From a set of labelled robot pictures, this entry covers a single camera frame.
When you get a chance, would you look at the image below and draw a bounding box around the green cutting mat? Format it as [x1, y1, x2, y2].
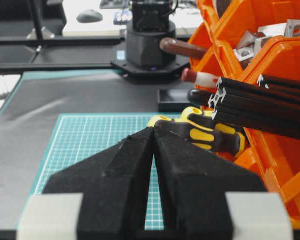
[34, 113, 188, 231]

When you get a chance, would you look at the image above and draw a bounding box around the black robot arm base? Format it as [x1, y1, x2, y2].
[111, 0, 190, 77]

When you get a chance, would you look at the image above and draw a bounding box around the black round tool handle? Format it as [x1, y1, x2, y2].
[187, 88, 213, 106]

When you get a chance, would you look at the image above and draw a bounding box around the silver corner bracket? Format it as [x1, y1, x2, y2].
[236, 30, 267, 50]
[233, 47, 255, 62]
[284, 19, 300, 38]

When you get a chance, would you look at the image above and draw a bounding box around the brown tool handle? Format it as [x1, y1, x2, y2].
[159, 37, 208, 59]

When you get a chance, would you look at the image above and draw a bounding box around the black aluminium extrusion frame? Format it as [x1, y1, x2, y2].
[209, 77, 300, 140]

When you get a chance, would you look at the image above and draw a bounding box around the silver corner bracket upper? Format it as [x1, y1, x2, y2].
[284, 19, 300, 38]

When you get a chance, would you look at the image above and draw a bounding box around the yellow black screwdriver handle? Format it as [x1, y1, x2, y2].
[181, 107, 246, 158]

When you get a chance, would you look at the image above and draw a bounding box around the orange container rack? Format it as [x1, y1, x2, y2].
[190, 0, 300, 229]

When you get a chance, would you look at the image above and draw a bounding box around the small black tray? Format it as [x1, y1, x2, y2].
[157, 89, 198, 113]

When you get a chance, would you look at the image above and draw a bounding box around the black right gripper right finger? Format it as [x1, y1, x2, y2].
[154, 127, 294, 240]

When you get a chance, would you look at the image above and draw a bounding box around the grey computer mouse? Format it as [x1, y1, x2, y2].
[76, 9, 104, 24]

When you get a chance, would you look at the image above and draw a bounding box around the black table mat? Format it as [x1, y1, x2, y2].
[0, 69, 192, 230]

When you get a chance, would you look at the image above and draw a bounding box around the red white tool handle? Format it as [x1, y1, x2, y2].
[181, 68, 220, 89]

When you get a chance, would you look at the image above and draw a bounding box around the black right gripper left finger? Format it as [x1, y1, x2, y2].
[17, 127, 154, 240]

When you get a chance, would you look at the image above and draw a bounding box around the silver corner bracket lower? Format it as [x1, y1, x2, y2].
[233, 47, 255, 62]

